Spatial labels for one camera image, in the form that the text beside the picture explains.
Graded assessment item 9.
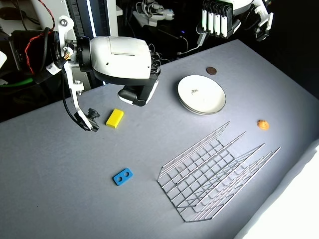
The white right camera bracket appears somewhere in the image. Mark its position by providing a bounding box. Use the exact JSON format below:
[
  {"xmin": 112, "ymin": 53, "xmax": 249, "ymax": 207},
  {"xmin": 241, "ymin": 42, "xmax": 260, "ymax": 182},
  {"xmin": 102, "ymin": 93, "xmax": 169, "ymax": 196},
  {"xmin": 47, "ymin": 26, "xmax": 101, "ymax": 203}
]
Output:
[{"xmin": 58, "ymin": 15, "xmax": 94, "ymax": 131}]

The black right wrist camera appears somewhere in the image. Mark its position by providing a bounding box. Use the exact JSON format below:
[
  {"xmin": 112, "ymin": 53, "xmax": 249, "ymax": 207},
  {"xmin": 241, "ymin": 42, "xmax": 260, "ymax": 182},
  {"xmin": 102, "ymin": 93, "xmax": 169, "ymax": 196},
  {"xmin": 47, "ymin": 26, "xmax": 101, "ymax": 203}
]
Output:
[{"xmin": 84, "ymin": 108, "xmax": 101, "ymax": 132}]

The white background device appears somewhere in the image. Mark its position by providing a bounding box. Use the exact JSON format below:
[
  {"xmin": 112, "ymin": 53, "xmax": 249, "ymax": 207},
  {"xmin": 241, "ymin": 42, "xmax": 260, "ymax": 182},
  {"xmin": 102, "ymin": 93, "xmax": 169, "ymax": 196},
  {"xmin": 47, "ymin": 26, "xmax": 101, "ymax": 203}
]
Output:
[{"xmin": 132, "ymin": 0, "xmax": 175, "ymax": 28}]

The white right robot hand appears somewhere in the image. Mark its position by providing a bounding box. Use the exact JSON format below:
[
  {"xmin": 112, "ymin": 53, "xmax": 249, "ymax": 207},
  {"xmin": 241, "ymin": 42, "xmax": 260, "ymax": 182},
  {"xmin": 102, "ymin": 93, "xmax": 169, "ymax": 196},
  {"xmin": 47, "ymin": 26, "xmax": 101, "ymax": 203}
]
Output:
[{"xmin": 88, "ymin": 36, "xmax": 161, "ymax": 108}]

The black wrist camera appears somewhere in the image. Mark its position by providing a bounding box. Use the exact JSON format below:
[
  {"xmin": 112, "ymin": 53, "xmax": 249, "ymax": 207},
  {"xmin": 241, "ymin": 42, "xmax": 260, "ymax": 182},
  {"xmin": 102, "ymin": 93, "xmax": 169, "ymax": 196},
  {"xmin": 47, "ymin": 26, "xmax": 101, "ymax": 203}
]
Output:
[
  {"xmin": 84, "ymin": 108, "xmax": 101, "ymax": 132},
  {"xmin": 254, "ymin": 24, "xmax": 269, "ymax": 42}
]

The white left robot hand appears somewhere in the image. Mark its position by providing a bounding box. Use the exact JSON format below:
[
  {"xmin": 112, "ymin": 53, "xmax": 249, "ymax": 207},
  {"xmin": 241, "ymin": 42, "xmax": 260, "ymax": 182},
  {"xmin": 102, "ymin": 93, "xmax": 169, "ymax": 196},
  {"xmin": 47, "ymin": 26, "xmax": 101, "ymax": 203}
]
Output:
[{"xmin": 196, "ymin": 0, "xmax": 242, "ymax": 39}]

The white usb cable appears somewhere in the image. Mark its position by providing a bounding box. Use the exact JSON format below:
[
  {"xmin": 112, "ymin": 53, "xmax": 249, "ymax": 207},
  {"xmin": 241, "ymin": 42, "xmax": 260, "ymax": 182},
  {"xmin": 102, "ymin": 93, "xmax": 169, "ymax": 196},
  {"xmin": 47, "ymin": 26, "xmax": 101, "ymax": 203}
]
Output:
[{"xmin": 177, "ymin": 31, "xmax": 208, "ymax": 56}]

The blue block with two holes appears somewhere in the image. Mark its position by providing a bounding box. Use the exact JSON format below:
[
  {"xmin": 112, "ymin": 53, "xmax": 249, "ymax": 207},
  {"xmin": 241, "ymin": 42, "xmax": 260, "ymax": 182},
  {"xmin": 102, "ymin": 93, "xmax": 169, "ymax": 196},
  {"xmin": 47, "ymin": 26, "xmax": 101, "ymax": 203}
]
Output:
[{"xmin": 112, "ymin": 168, "xmax": 134, "ymax": 187}]

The white camera bracket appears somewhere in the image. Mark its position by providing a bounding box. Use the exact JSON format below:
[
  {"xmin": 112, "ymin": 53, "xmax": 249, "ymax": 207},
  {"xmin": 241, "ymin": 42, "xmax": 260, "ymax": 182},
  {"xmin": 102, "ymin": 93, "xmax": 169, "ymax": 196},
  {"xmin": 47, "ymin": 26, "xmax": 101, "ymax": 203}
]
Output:
[
  {"xmin": 58, "ymin": 15, "xmax": 94, "ymax": 131},
  {"xmin": 252, "ymin": 0, "xmax": 274, "ymax": 38}
]

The white left camera bracket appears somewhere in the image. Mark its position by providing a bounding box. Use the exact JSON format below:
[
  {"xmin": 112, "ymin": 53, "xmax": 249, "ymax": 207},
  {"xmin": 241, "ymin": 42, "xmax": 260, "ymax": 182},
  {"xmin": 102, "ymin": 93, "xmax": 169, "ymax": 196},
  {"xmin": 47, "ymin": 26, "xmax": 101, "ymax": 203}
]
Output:
[{"xmin": 252, "ymin": 0, "xmax": 274, "ymax": 38}]

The silver wire plate rack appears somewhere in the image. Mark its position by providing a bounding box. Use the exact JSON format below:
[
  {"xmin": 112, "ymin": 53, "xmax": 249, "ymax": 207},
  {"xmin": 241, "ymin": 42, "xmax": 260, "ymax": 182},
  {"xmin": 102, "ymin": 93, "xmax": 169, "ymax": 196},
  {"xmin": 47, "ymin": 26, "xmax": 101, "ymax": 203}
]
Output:
[{"xmin": 157, "ymin": 121, "xmax": 282, "ymax": 223}]

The yellow rectangular block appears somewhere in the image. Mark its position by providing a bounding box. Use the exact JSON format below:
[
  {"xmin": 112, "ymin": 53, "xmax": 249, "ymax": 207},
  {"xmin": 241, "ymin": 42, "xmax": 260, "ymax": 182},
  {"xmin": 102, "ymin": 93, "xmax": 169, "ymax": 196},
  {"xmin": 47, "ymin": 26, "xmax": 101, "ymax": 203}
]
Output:
[{"xmin": 106, "ymin": 108, "xmax": 125, "ymax": 129}]

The orange swirl cookie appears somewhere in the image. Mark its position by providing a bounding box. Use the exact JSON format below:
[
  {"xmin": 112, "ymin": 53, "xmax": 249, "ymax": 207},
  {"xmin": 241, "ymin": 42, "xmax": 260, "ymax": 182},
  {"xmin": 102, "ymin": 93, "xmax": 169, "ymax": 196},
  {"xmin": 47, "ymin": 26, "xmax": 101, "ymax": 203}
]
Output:
[{"xmin": 257, "ymin": 119, "xmax": 270, "ymax": 131}]

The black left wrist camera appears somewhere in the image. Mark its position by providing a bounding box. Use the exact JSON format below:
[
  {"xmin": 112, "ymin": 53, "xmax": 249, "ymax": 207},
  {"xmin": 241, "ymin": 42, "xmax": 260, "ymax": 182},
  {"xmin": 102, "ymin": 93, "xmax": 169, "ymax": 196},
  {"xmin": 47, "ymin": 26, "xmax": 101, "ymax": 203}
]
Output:
[{"xmin": 254, "ymin": 24, "xmax": 269, "ymax": 42}]

